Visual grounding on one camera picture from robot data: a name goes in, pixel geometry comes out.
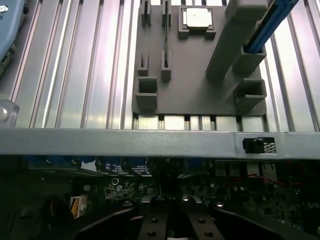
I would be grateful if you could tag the green motherboard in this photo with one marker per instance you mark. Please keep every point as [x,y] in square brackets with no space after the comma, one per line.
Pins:
[250,200]

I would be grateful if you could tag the silver rear port block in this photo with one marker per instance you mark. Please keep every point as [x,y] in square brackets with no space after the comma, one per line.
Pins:
[227,168]

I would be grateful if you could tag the hard disk in blue caddy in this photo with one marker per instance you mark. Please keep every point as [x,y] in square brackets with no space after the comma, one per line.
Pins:
[270,25]

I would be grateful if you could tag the white power connector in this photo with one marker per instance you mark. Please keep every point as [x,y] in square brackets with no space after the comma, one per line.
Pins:
[78,206]

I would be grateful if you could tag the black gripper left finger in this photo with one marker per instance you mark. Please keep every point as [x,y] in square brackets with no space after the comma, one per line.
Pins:
[153,220]

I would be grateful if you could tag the black open PC case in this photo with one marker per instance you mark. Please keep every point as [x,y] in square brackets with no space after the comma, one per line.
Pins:
[125,143]

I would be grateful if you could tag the light blue handheld device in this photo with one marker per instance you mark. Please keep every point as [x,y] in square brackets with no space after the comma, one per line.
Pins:
[10,30]

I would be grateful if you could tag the silver CPU chip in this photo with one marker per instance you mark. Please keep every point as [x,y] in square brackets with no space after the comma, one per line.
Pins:
[198,18]

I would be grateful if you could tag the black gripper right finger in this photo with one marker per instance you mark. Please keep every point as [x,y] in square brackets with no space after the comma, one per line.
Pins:
[200,222]

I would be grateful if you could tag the gray parts rack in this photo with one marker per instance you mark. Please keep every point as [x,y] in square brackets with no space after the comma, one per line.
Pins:
[190,82]

